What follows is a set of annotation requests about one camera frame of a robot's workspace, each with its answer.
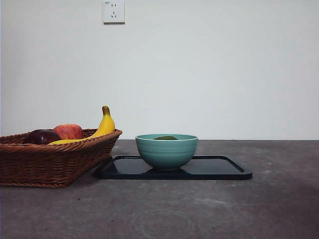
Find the green avocado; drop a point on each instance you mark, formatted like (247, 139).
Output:
(165, 138)

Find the teal ceramic bowl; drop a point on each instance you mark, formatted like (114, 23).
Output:
(166, 154)

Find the yellow banana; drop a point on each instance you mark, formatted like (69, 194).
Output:
(106, 127)

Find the dark rectangular tray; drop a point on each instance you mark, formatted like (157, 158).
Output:
(211, 169)

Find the red yellow apple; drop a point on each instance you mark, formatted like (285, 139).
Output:
(68, 132)

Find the brown woven wicker basket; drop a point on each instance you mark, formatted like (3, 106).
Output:
(49, 164)

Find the dark red apple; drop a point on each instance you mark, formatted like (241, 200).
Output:
(42, 137)

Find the white wall socket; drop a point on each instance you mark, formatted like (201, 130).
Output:
(114, 12)

